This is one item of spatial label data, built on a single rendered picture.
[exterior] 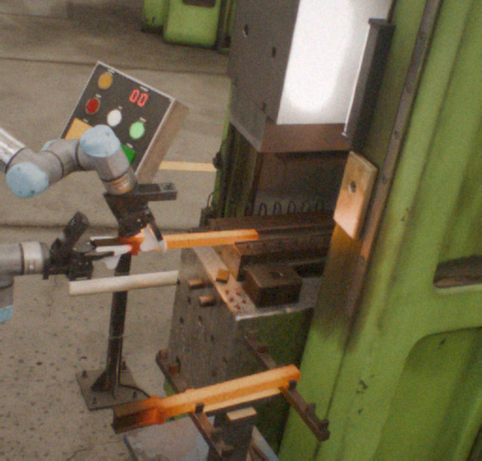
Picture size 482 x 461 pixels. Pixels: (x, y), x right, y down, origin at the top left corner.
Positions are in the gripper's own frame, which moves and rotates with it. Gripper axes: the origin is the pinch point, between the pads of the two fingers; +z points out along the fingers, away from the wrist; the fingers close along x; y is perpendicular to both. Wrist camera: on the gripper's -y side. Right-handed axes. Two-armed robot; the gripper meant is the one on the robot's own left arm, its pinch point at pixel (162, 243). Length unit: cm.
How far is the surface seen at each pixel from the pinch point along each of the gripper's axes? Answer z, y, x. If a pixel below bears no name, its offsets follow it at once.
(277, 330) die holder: 23.9, -13.9, 21.9
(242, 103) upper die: -21.1, -32.4, -5.6
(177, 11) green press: 145, -113, -449
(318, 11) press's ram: -43, -50, 12
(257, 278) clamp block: 10.9, -15.6, 15.9
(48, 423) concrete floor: 80, 62, -46
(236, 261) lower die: 11.9, -14.0, 5.7
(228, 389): 0, 4, 51
